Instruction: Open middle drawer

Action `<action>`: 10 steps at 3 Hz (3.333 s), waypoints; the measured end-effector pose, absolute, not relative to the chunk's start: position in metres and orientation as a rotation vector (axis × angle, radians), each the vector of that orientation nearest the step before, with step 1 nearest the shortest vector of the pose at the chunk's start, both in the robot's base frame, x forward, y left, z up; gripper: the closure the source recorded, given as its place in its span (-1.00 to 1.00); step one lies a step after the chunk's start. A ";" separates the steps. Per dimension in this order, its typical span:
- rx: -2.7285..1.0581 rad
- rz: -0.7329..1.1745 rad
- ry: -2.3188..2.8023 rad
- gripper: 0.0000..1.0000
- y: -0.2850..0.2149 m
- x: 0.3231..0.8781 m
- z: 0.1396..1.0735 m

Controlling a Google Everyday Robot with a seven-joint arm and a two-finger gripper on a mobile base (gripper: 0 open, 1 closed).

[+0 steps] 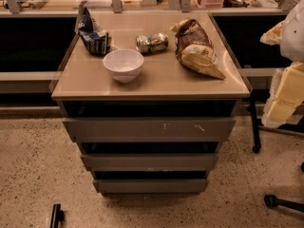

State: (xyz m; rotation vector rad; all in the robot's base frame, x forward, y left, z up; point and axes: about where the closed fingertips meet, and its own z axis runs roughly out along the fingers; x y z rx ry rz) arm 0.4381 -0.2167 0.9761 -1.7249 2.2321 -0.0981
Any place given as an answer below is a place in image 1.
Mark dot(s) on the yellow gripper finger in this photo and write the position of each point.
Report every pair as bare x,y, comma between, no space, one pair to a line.
273,35

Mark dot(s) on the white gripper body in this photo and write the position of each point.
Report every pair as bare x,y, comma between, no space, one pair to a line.
293,37

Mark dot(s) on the grey drawer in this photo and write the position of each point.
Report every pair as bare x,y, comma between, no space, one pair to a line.
150,186
150,162
149,130

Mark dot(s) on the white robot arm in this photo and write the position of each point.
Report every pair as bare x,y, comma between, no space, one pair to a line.
292,36

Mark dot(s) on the grey drawer cabinet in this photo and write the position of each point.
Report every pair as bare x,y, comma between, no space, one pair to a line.
164,88

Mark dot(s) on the grey bottom drawer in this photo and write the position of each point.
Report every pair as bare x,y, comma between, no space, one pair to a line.
150,186

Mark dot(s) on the grey top drawer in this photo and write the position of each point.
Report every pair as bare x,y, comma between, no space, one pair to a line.
149,130

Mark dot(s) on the black table leg with caster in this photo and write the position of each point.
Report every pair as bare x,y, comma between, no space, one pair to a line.
253,111

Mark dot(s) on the brown chip bag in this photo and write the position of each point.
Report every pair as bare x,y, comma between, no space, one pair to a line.
194,48

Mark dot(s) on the black chair base leg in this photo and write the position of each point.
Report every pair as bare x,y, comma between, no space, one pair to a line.
273,201

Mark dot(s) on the crushed silver soda can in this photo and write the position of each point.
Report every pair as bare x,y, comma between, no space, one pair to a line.
151,43

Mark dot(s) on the white bowl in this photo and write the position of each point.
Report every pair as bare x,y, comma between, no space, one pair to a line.
123,65

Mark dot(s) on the blue crumpled chip bag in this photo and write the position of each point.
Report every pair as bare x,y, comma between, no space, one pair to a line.
97,41

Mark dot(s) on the black object on floor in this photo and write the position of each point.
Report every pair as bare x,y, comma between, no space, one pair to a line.
57,216

